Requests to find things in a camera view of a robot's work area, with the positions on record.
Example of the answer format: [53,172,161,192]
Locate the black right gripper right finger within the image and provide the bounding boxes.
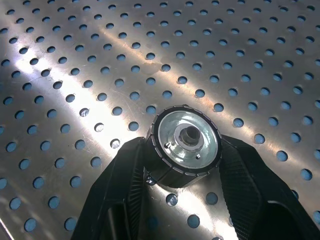
[217,134,320,240]

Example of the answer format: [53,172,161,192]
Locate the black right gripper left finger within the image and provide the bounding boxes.
[84,136,161,240]

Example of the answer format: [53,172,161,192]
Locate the black-rimmed pulley wheel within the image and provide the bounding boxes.
[146,104,222,189]

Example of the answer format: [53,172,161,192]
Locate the perforated metal tray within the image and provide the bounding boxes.
[0,0,320,240]

